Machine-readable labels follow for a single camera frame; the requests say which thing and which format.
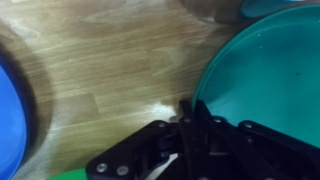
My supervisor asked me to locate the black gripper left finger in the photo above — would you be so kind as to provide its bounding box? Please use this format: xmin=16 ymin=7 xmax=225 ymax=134
xmin=85 ymin=99 xmax=196 ymax=180

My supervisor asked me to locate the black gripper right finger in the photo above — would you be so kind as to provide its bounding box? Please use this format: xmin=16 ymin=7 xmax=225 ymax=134
xmin=194 ymin=99 xmax=320 ymax=180

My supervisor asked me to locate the dark green plate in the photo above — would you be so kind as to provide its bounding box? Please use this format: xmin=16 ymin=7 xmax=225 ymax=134
xmin=191 ymin=3 xmax=320 ymax=149

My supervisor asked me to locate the blue plate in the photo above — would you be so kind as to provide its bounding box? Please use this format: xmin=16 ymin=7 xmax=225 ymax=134
xmin=0 ymin=63 xmax=28 ymax=180

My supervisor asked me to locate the bright green bowl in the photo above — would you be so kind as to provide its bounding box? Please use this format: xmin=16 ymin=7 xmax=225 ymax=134
xmin=46 ymin=168 xmax=89 ymax=180

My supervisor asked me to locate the dark green cup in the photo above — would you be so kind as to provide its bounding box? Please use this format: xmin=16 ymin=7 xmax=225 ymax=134
xmin=240 ymin=0 xmax=308 ymax=18

